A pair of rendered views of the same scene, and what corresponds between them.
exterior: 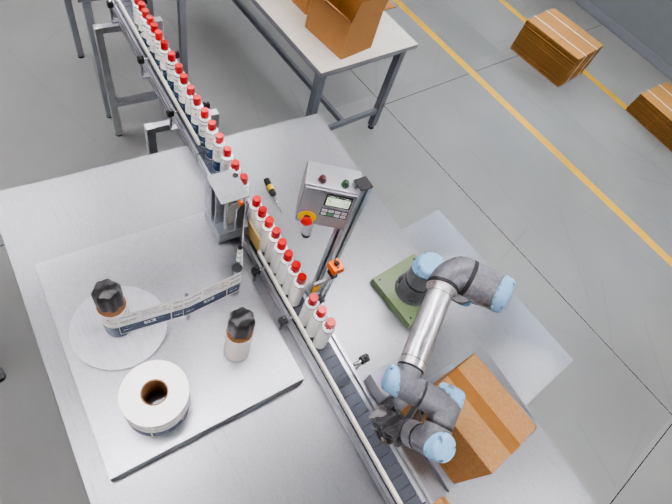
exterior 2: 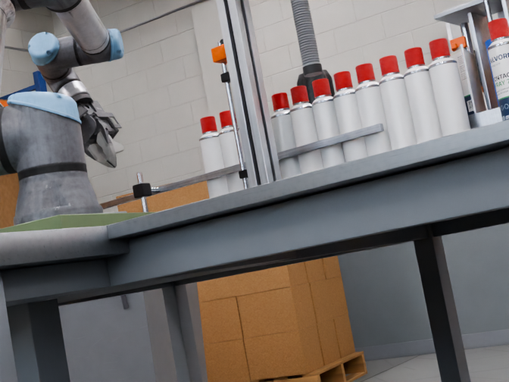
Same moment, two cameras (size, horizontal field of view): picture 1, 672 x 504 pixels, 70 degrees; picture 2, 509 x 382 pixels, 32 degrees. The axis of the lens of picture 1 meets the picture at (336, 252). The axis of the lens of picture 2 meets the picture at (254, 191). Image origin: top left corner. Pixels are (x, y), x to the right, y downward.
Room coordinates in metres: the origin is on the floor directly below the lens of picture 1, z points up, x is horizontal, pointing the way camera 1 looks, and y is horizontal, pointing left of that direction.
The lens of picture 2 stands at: (2.66, -0.06, 0.72)
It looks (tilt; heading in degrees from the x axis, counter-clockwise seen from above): 6 degrees up; 178
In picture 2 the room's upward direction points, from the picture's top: 10 degrees counter-clockwise
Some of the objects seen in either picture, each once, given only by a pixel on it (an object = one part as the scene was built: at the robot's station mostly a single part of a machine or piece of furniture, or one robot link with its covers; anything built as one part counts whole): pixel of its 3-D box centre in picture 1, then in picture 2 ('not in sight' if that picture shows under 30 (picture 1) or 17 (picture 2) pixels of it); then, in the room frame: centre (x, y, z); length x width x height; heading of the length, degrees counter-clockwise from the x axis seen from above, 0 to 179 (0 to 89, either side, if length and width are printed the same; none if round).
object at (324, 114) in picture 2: (285, 266); (329, 130); (0.92, 0.15, 0.98); 0.05 x 0.05 x 0.20
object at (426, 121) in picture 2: (260, 224); (423, 103); (1.05, 0.32, 0.98); 0.05 x 0.05 x 0.20
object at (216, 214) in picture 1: (228, 206); (491, 76); (1.04, 0.45, 1.01); 0.14 x 0.13 x 0.26; 51
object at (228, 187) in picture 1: (228, 186); (479, 8); (1.03, 0.46, 1.14); 0.14 x 0.11 x 0.01; 51
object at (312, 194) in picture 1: (327, 197); not in sight; (0.98, 0.10, 1.38); 0.17 x 0.10 x 0.19; 106
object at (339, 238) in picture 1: (337, 242); (240, 45); (0.99, 0.01, 1.16); 0.04 x 0.04 x 0.67; 51
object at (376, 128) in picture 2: (345, 356); (172, 186); (0.69, -0.18, 0.95); 1.07 x 0.01 x 0.01; 51
